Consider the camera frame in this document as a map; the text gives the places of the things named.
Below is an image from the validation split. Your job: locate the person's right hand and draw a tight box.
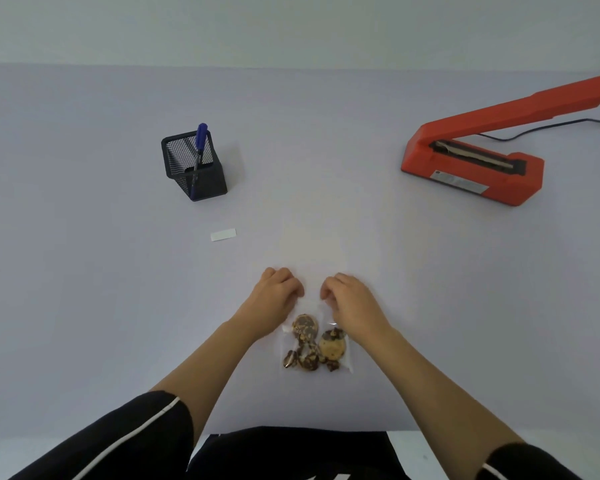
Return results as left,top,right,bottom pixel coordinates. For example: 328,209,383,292
320,273,394,348

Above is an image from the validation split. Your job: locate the person's left hand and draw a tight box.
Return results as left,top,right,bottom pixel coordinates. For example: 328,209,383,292
231,267,306,341

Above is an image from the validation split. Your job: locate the clear plastic bag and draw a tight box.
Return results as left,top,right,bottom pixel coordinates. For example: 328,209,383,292
280,295,355,374

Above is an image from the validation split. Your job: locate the person's left forearm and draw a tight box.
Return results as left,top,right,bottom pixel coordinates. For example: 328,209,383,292
150,320,256,448

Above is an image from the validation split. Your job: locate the person's right forearm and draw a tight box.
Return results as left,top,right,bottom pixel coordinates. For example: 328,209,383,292
357,329,527,468

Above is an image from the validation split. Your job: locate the round chocolate chip cookie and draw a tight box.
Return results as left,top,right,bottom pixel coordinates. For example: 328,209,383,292
292,315,320,343
319,329,349,362

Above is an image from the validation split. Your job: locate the broken chocolate cookie piece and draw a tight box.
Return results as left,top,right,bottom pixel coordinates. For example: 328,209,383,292
297,343,321,372

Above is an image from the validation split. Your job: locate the black mesh pen holder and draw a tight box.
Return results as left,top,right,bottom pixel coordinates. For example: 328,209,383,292
161,130,228,202

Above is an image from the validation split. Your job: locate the blue pen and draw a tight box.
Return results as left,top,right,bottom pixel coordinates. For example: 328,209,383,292
189,123,209,201

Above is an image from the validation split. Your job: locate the black top with white stripes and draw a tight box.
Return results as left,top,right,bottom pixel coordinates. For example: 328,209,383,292
9,391,583,480

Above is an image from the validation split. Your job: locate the orange heat sealer machine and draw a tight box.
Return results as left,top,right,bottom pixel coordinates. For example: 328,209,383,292
400,75,600,207

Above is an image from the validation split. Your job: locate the black power cable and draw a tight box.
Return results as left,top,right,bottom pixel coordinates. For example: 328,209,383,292
475,119,600,142

